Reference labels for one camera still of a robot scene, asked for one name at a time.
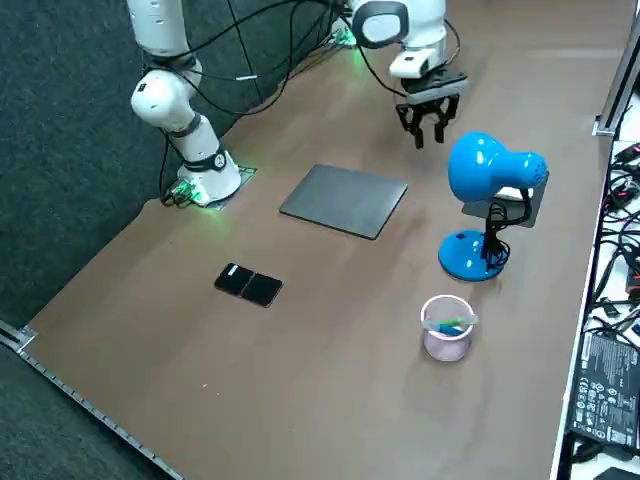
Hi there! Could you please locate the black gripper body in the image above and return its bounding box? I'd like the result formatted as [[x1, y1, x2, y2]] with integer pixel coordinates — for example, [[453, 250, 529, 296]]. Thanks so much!
[[399, 70, 470, 107]]

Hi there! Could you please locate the blue desk lamp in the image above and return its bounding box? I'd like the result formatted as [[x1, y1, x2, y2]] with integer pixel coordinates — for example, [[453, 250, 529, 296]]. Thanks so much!
[[438, 130, 551, 283]]

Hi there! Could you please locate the silver laptop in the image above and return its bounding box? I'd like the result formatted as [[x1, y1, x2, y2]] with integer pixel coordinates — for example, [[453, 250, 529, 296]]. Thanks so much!
[[278, 163, 410, 242]]

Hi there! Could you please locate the black mouse pad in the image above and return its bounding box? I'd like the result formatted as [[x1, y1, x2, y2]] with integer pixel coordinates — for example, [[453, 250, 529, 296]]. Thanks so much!
[[462, 174, 547, 230]]

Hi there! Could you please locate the pink mesh pen cup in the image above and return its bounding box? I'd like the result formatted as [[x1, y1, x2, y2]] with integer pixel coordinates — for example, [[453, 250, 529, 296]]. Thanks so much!
[[420, 294, 480, 362]]

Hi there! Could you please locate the black folding phone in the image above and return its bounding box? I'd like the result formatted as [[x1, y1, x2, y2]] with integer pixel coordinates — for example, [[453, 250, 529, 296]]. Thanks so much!
[[213, 262, 284, 309]]

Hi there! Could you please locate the black labelled power adapter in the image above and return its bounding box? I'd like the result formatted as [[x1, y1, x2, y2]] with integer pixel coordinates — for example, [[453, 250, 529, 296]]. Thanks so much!
[[568, 328, 640, 447]]

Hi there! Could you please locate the aluminium frame post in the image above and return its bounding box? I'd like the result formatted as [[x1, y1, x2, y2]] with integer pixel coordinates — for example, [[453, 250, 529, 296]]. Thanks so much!
[[592, 0, 640, 137]]

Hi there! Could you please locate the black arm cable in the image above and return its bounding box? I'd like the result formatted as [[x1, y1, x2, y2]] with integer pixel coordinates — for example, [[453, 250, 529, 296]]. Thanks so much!
[[189, 0, 407, 120]]

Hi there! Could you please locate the black cable tangle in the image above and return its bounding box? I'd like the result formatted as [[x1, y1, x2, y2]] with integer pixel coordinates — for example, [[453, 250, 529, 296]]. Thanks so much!
[[592, 142, 640, 331]]

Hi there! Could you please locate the aluminium table edge rail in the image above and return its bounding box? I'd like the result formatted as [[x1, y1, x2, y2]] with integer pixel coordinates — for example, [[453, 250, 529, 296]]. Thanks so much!
[[0, 319, 185, 480]]

